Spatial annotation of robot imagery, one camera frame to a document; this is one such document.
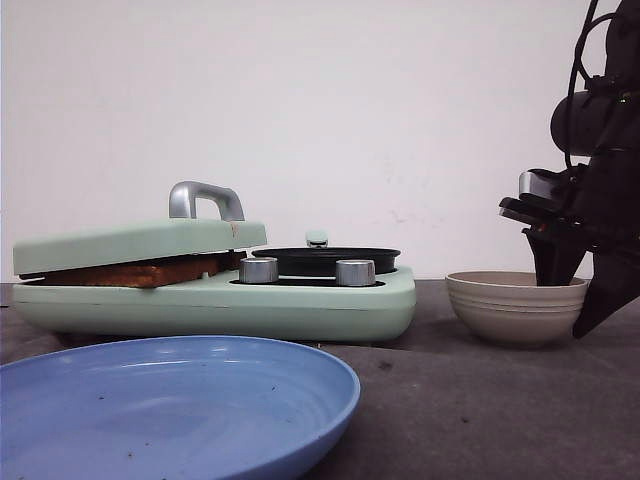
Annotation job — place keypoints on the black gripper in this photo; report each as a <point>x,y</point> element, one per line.
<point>598,209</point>

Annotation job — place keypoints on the breakfast maker hinged lid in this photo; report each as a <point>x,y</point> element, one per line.
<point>203,218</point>

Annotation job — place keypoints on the white bread slice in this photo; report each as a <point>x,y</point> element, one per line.
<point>147,274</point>

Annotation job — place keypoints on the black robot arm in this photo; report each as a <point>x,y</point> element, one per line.
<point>601,109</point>

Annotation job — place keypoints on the mint green breakfast maker base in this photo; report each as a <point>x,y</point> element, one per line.
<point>294,309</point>

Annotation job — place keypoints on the beige ribbed bowl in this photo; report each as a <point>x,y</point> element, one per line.
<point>510,308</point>

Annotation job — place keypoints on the right silver control knob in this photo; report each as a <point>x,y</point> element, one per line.
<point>355,272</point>

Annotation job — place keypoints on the silver control knob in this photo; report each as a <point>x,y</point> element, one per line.
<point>258,270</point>
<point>355,272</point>

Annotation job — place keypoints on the black round frying pan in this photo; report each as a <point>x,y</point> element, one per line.
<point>321,261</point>

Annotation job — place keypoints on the left silver control knob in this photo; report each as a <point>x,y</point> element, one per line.
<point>258,270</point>

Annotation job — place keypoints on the blue plastic plate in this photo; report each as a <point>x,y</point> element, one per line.
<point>194,407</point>

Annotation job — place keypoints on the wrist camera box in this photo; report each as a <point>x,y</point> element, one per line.
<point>541,183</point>

